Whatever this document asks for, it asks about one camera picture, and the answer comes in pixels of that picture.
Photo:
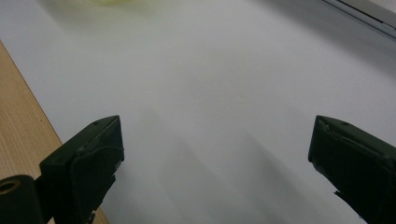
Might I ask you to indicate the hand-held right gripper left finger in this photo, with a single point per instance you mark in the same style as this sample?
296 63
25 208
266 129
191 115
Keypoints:
84 168

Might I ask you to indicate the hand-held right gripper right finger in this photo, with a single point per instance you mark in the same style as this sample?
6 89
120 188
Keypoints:
358 161

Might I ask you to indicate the round green translucent plate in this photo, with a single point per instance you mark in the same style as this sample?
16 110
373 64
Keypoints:
118 2

